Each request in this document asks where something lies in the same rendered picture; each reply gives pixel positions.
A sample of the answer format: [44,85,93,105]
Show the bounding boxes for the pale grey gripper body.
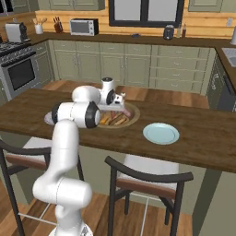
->
[100,102,132,119]

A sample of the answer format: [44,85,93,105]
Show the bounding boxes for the brown bun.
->
[109,116,130,126]
[99,113,112,125]

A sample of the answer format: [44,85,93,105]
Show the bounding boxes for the round wooden bowl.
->
[97,100,142,130]

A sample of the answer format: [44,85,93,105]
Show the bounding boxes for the light blue plate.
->
[142,122,181,146]

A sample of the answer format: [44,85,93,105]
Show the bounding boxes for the grey plate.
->
[43,111,58,126]

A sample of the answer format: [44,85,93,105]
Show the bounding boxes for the green base cupboards run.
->
[31,39,217,96]

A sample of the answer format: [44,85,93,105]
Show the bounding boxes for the white toaster oven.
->
[69,18,100,37]

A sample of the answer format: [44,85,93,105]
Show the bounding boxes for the brown knife block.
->
[53,16,65,34]

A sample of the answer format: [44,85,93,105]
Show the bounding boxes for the pale bottle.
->
[176,22,183,39]

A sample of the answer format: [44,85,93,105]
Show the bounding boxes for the steel oven with hob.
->
[0,41,42,100]

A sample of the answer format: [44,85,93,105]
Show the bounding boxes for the white pot with utensils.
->
[32,17,49,36]

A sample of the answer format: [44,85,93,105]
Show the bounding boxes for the dark dishwasher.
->
[207,54,236,112]

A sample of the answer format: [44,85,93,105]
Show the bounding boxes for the steel sink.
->
[221,47,236,67]

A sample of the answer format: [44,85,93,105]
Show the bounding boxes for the dark frame bar stool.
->
[103,154,195,236]
[0,136,86,236]

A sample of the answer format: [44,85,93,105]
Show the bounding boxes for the black frame window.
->
[108,0,185,29]

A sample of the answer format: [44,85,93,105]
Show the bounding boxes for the green wall cupboards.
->
[36,0,106,12]
[187,0,236,14]

